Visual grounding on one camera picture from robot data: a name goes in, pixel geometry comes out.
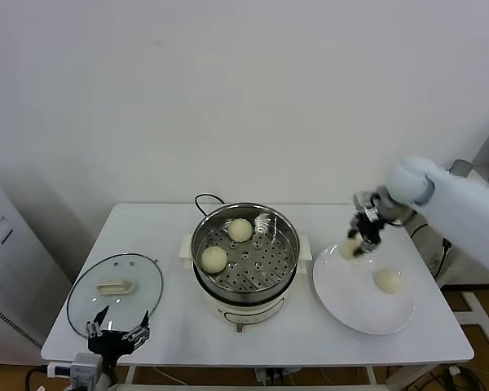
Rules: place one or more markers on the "white steamed baozi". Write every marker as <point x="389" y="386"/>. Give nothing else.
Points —
<point x="388" y="281"/>
<point x="214" y="260"/>
<point x="240" y="230"/>
<point x="346" y="249"/>

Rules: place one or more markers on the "black usb hub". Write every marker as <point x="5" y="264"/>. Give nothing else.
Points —
<point x="446" y="243"/>

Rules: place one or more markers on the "white power strip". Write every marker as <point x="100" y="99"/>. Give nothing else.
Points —
<point x="263" y="374"/>

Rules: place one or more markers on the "perforated steel steamer basket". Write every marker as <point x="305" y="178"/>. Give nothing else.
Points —
<point x="285" y="244"/>

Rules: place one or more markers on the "round glass pot lid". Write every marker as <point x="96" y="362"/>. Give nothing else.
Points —
<point x="118" y="287"/>

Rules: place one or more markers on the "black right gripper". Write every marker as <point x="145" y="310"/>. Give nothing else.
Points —
<point x="371" y="230"/>

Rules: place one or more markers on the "grey cylinder speaker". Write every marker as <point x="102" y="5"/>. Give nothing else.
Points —
<point x="462" y="167"/>

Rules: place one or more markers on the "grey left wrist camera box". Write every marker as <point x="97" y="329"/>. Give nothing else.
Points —
<point x="87" y="366"/>

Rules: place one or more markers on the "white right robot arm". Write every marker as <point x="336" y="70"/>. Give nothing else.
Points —
<point x="464" y="212"/>

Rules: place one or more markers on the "cream electric cooker base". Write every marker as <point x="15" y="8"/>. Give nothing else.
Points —
<point x="248" y="315"/>

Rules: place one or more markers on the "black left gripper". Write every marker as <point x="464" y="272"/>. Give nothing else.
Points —
<point x="108" y="343"/>

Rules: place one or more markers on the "white table frame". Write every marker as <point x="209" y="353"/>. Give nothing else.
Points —
<point x="187" y="387"/>

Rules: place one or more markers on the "white desk foot frame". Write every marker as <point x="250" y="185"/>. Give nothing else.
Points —
<point x="477" y="318"/>

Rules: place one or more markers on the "round white plate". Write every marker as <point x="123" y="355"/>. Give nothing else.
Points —
<point x="350" y="301"/>

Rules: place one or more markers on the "white storage cabinet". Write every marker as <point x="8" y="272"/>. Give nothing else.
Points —
<point x="8" y="264"/>

